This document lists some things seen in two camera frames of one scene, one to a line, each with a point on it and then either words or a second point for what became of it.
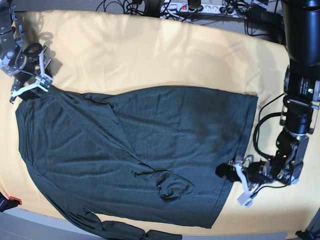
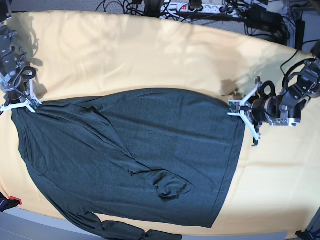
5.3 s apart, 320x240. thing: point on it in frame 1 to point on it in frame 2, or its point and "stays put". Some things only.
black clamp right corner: [306, 235] stays put
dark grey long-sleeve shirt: [150, 155] stays put
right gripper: [252, 175] to [259, 106]
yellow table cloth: [105, 52] stays put
